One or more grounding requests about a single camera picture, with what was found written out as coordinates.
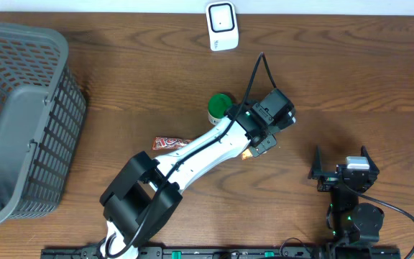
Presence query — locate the grey plastic mesh basket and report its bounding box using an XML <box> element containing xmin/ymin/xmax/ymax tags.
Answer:
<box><xmin>0</xmin><ymin>23</ymin><xmax>86</xmax><ymax>224</ymax></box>

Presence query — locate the orange snack packet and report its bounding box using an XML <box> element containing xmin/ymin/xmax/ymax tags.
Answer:
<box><xmin>241</xmin><ymin>150</ymin><xmax>253</xmax><ymax>160</ymax></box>

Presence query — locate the green lid white jar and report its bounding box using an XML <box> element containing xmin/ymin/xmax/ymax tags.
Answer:
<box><xmin>208</xmin><ymin>94</ymin><xmax>233</xmax><ymax>125</ymax></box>

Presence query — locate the orange red candy wrapper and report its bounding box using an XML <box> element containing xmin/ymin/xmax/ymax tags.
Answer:
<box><xmin>152</xmin><ymin>136</ymin><xmax>193</xmax><ymax>150</ymax></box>

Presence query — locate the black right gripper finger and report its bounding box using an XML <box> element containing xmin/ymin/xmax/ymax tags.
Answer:
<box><xmin>361</xmin><ymin>145</ymin><xmax>379</xmax><ymax>171</ymax></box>
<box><xmin>310</xmin><ymin>146</ymin><xmax>323</xmax><ymax>173</ymax></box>

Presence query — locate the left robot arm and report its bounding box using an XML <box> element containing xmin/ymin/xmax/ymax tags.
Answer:
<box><xmin>98</xmin><ymin>88</ymin><xmax>296</xmax><ymax>258</ymax></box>

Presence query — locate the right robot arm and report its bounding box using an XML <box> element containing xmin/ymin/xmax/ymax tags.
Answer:
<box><xmin>308</xmin><ymin>147</ymin><xmax>385</xmax><ymax>259</ymax></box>

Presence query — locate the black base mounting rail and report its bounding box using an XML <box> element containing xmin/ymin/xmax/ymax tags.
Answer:
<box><xmin>40</xmin><ymin>245</ymin><xmax>403</xmax><ymax>259</ymax></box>

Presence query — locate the white barcode scanner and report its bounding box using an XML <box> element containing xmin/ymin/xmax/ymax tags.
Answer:
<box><xmin>206</xmin><ymin>1</ymin><xmax>239</xmax><ymax>52</ymax></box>

